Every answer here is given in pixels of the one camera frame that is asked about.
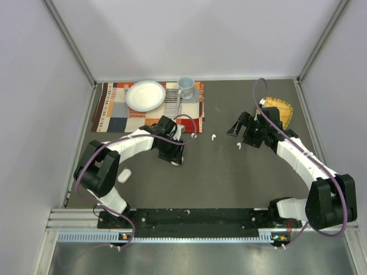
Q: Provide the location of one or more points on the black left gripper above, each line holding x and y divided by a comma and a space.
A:
175, 155

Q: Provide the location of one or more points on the pink plastic spoon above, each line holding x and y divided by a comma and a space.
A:
177, 103

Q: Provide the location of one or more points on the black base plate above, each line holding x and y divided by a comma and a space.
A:
239, 222

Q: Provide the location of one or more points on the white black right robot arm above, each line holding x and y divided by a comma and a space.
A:
332, 197

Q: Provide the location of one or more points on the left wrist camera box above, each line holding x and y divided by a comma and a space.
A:
180, 128

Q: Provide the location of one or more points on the white round plate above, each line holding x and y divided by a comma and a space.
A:
145, 96

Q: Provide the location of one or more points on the colourful patchwork placemat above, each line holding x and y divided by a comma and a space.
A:
113, 115

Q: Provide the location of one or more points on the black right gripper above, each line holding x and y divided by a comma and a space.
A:
246, 120

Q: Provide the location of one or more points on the light blue cup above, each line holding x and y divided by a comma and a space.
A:
185, 87

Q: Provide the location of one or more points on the yellow woven leaf dish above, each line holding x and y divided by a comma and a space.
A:
285, 109

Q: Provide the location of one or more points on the grey slotted cable duct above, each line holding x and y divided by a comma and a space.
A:
117, 237

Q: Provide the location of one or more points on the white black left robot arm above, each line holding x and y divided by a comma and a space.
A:
97, 169

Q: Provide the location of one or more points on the silver fork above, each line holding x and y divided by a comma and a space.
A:
126, 87

